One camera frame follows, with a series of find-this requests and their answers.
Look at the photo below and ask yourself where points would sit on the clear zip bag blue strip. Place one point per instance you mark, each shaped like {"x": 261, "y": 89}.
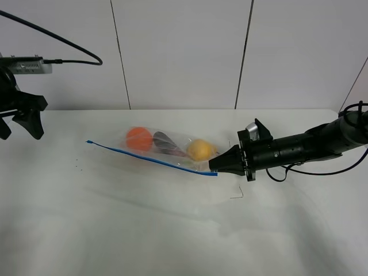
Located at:
{"x": 146, "y": 168}

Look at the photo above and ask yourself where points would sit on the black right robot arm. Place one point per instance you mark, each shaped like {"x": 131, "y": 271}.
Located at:
{"x": 323, "y": 142}

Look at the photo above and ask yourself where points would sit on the purple eggplant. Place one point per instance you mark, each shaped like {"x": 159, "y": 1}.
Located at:
{"x": 171, "y": 144}

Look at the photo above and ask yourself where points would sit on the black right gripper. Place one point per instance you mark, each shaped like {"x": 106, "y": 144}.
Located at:
{"x": 250, "y": 157}

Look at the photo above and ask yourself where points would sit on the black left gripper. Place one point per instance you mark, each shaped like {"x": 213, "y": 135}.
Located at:
{"x": 28, "y": 106}

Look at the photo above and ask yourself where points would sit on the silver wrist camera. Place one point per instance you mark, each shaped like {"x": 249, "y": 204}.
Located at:
{"x": 26, "y": 65}
{"x": 252, "y": 129}

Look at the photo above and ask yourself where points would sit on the orange tomato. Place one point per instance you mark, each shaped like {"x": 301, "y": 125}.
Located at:
{"x": 139, "y": 138}

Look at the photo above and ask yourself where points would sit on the yellow pear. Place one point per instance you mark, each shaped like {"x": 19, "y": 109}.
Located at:
{"x": 200, "y": 150}

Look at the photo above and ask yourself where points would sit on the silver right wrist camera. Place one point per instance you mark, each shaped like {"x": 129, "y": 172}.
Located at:
{"x": 252, "y": 129}

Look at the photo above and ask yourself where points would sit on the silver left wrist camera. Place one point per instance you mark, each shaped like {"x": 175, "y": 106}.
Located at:
{"x": 26, "y": 65}

